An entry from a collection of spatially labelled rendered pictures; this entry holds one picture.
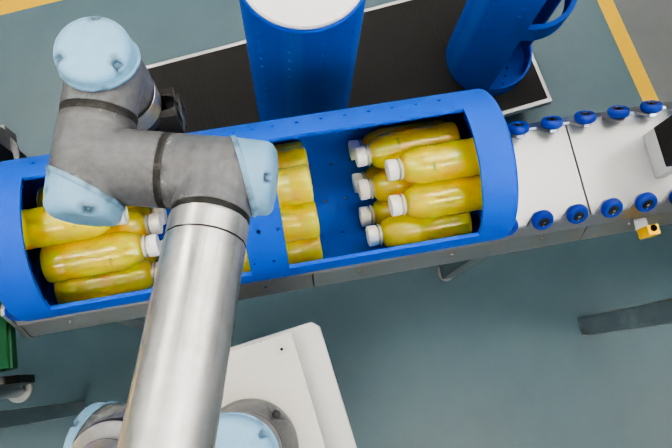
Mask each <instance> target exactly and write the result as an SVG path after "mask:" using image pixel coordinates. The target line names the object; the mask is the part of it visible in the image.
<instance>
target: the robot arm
mask: <svg viewBox="0 0 672 448"><path fill-rule="evenodd" d="M53 59H54V63H55V65H56V67H57V71H58V74H59V76H60V77H61V79H62V80H63V87H62V92H61V97H60V102H59V107H60V108H59V112H58V117H57V122H56V127H55V133H54V138H53V143H52V148H51V153H50V158H49V163H48V165H46V168H45V170H46V176H45V183H44V190H43V193H44V196H43V207H44V209H45V211H46V212H47V213H48V214H49V215H50V216H52V217H54V218H56V219H59V220H62V221H65V222H69V223H74V224H79V225H86V226H97V227H101V226H114V225H116V224H118V223H119V222H120V221H121V219H122V216H123V212H124V211H126V206H138V207H152V208H163V209H170V213H169V216H168V220H167V225H166V229H165V234H164V238H163V243H162V247H161V251H160V256H159V260H158V265H157V269H156V274H155V278H154V283H153V287H152V292H151V296H150V301H149V305H148V310H147V314H146V319H145V323H144V328H143V332H142V337H141V341H140V346H139V350H138V355H137V359H136V364H135V368H134V373H133V377H132V381H131V386H130V390H129V395H128V399H127V404H126V403H123V402H119V401H110V402H98V403H94V404H91V405H89V406H88V407H86V408H85V409H84V410H83V411H82V412H81V413H80V414H79V415H78V416H77V417H76V419H75V420H74V426H73V427H71V428H70V429H69V432H68V434H67V436H66V439H65V443H64V446H63V448H299V442H298V436H297V433H296V430H295V427H294V425H293V423H292V421H291V420H290V418H289V417H288V416H287V414H286V413H285V412H284V411H283V410H282V409H280V408H279V407H278V406H276V405H275V404H273V403H271V402H268V401H266V400H262V399H255V398H248V399H241V400H237V401H234V402H231V403H229V404H227V405H226V406H224V407H222V408H221V406H222V400H223V393H224V387H225V380H226V374H227V367H228V361H229V354H230V348H231V341H232V335H233V328H234V322H235V315H236V309H237V302H238V296H239V289H240V283H241V276H242V270H243V264H244V257H245V251H246V244H247V238H248V231H249V225H250V218H251V217H257V216H267V215H269V214H270V213H271V212H272V211H273V209H274V204H275V200H276V194H277V184H278V154H277V150H276V148H275V147H274V145H273V144H272V143H270V142H268V141H264V140H256V139H247V138H239V137H236V136H235V135H230V137H228V136H214V135H200V134H186V133H185V129H187V125H186V118H185V115H184V113H183V112H184V111H186V108H185V106H184V103H183V101H182V99H181V97H180V94H175V92H174V90H173V88H172V87H171V88H164V89H157V87H156V85H155V83H154V81H153V79H152V78H151V75H150V73H149V71H148V69H147V67H146V66H145V64H144V62H143V60H142V58H141V54H140V50H139V48H138V46H137V44H136V43H135V42H134V41H133V40H132V39H131V38H130V37H129V35H128V33H127V32H126V31H125V29H124V28H123V27H122V26H120V25H119V24H118V23H116V22H115V21H113V20H111V19H108V18H105V17H100V16H89V17H83V18H80V19H77V20H75V21H73V22H71V23H69V24H68V25H67V26H65V27H64V28H63V29H62V30H61V32H60V33H59V34H58V36H57V38H56V40H55V42H54V46H53ZM176 101H177V104H176Z"/></svg>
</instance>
